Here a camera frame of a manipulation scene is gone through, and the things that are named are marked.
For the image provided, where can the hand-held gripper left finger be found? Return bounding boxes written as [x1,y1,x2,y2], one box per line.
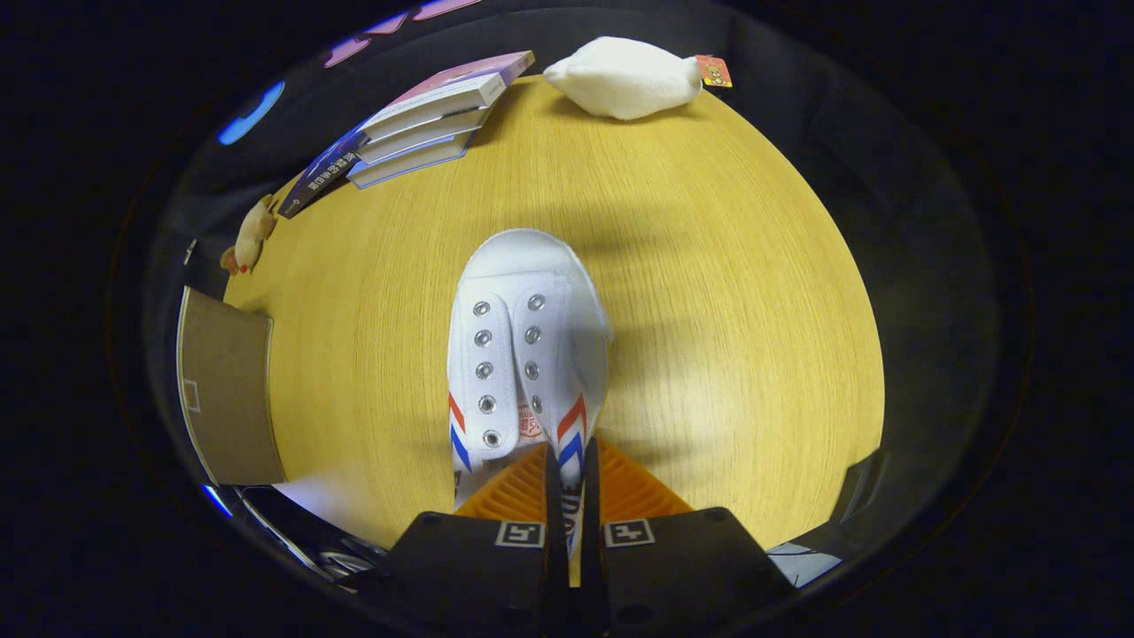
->
[354,443,569,634]

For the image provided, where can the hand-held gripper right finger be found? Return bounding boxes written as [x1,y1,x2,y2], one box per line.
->
[580,437,798,633]

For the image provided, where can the white canvas shoe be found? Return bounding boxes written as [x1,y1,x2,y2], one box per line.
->
[446,229,614,586]

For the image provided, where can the beige fabric storage box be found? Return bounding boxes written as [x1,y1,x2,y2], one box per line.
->
[175,285,286,486]

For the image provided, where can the light blue cover book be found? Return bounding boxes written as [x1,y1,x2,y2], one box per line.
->
[347,128,480,190]

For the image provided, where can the grey cover book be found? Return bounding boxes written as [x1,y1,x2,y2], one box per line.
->
[354,106,493,167]

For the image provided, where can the brown plush dog toy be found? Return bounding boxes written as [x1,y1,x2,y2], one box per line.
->
[220,194,280,276]

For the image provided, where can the white plush toy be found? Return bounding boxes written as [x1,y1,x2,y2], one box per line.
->
[542,36,734,121]

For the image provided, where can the pink cover book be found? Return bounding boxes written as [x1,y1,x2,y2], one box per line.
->
[359,51,537,143]

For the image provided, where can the black backdrop cloth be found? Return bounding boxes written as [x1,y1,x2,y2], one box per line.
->
[142,0,1002,568]

